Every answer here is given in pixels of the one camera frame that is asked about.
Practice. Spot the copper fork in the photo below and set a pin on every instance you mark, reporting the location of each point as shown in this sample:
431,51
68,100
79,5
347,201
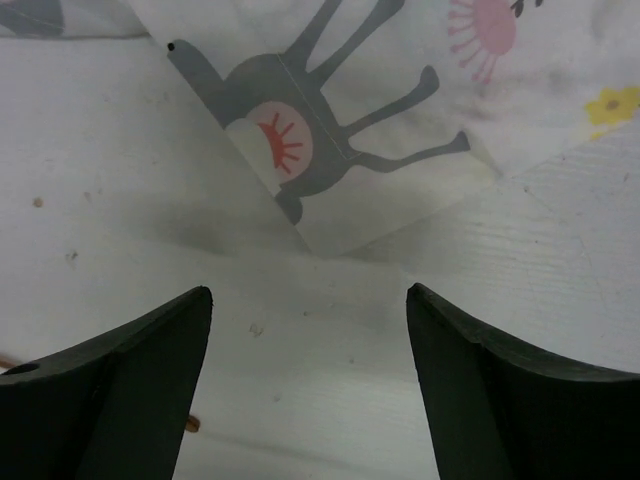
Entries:
7,363

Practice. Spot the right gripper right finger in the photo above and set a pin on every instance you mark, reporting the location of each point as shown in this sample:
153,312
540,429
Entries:
501,408

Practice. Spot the animal print cloth placemat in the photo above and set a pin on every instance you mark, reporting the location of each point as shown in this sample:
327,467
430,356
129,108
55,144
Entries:
361,117

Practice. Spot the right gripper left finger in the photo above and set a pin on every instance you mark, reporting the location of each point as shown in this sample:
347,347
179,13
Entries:
112,407

